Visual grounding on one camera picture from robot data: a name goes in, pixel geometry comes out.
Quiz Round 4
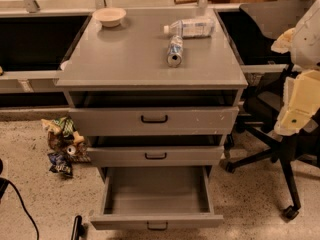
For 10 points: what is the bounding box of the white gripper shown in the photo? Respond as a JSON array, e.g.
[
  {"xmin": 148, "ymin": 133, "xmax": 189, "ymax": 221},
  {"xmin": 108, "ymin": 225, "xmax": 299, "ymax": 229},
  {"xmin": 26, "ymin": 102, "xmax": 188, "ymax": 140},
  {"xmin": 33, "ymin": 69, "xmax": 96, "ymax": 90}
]
[{"xmin": 274, "ymin": 70, "xmax": 320, "ymax": 136}]

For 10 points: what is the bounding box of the grey bottom drawer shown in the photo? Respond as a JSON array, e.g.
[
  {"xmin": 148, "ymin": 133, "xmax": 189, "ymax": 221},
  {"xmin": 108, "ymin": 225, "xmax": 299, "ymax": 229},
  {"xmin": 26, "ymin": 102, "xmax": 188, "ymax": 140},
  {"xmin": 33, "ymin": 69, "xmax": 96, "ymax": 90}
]
[{"xmin": 91, "ymin": 166, "xmax": 223, "ymax": 231}]

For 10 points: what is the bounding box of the grey drawer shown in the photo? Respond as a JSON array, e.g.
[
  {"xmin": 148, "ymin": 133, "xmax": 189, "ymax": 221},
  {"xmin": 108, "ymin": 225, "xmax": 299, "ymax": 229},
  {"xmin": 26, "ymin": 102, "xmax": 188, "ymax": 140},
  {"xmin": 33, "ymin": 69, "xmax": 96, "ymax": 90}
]
[
  {"xmin": 70, "ymin": 91, "xmax": 238, "ymax": 136},
  {"xmin": 91, "ymin": 166, "xmax": 223, "ymax": 231},
  {"xmin": 88, "ymin": 135, "xmax": 224, "ymax": 167}
]

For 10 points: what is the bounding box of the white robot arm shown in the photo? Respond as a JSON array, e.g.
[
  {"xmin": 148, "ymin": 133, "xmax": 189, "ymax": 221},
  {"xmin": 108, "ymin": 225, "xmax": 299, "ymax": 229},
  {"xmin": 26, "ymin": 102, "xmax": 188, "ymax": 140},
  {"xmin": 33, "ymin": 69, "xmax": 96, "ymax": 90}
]
[{"xmin": 271, "ymin": 0, "xmax": 320, "ymax": 136}]

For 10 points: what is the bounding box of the grey drawer cabinet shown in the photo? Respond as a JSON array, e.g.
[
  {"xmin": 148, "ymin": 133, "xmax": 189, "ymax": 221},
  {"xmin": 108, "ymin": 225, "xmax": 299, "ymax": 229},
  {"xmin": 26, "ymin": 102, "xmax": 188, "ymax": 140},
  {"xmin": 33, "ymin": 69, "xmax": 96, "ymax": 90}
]
[{"xmin": 55, "ymin": 6, "xmax": 249, "ymax": 185}]

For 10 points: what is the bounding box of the grey middle drawer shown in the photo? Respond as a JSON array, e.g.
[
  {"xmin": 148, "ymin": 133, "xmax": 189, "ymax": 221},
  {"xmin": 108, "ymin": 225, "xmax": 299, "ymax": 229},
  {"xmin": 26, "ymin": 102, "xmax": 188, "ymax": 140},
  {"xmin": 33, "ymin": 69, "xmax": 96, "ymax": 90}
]
[{"xmin": 88, "ymin": 135, "xmax": 224, "ymax": 167}]

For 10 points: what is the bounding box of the grey top drawer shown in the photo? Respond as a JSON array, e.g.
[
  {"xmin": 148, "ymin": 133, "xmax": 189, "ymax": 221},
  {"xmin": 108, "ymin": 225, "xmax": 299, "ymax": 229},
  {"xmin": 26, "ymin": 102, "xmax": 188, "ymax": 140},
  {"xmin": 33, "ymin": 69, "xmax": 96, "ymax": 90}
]
[{"xmin": 70, "ymin": 91, "xmax": 238, "ymax": 136}]

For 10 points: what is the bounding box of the black office chair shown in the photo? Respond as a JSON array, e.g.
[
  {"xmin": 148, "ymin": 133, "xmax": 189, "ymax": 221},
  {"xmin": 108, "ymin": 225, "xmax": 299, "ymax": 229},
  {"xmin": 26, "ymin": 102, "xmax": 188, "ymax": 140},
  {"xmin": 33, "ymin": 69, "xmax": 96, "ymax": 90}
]
[{"xmin": 223, "ymin": 0, "xmax": 320, "ymax": 221}]

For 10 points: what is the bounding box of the clear plastic water bottle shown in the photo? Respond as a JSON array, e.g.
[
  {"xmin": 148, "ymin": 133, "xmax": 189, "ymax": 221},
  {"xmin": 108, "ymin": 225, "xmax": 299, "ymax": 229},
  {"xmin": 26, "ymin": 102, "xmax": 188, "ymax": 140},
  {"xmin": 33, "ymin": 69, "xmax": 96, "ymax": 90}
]
[{"xmin": 163, "ymin": 17, "xmax": 215, "ymax": 38}]

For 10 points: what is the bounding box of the blue white soda can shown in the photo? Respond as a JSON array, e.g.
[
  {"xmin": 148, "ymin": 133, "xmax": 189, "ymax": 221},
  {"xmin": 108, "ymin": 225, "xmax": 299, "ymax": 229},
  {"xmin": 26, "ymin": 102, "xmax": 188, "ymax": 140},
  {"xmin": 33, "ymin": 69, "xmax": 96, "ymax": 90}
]
[{"xmin": 167, "ymin": 35, "xmax": 183, "ymax": 67}]

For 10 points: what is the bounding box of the wooden stick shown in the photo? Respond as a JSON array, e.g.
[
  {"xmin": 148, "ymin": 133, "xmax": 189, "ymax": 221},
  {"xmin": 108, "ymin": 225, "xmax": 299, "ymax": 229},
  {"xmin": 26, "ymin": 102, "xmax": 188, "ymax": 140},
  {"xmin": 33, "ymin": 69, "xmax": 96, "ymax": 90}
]
[{"xmin": 174, "ymin": 0, "xmax": 197, "ymax": 4}]

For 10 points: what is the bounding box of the beige bowl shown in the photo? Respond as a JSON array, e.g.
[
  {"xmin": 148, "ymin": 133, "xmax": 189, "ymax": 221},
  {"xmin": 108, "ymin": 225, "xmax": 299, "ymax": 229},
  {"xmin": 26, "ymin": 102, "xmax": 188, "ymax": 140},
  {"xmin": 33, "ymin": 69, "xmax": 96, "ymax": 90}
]
[{"xmin": 92, "ymin": 7, "xmax": 126, "ymax": 27}]

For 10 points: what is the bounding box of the brown snack bag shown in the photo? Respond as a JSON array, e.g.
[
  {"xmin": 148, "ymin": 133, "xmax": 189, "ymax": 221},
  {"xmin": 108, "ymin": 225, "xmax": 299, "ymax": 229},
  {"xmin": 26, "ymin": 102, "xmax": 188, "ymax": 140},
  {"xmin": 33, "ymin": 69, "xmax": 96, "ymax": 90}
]
[{"xmin": 48, "ymin": 131, "xmax": 87, "ymax": 158}]

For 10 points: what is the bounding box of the green chip bag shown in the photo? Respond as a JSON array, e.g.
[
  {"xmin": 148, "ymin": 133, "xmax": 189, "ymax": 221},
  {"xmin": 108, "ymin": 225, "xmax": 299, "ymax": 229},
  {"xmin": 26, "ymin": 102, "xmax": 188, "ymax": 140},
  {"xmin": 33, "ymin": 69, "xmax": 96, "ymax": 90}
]
[{"xmin": 41, "ymin": 117, "xmax": 75, "ymax": 138}]

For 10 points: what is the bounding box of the blue snack bag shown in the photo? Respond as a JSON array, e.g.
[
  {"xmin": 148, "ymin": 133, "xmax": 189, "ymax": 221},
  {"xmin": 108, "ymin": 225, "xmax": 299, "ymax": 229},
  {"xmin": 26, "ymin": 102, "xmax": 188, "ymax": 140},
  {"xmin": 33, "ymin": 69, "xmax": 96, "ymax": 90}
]
[{"xmin": 48, "ymin": 152, "xmax": 73, "ymax": 177}]

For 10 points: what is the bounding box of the black post on floor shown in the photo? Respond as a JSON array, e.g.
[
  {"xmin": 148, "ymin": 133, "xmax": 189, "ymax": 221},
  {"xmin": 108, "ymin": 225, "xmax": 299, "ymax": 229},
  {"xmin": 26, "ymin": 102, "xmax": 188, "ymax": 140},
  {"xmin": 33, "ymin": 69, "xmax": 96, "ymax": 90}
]
[{"xmin": 71, "ymin": 215, "xmax": 85, "ymax": 240}]

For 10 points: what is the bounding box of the black cable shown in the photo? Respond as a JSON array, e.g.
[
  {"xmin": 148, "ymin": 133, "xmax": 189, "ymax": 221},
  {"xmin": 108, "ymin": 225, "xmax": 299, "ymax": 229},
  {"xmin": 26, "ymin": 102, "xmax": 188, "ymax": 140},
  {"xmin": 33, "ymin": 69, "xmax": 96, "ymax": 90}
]
[{"xmin": 0, "ymin": 177, "xmax": 41, "ymax": 240}]

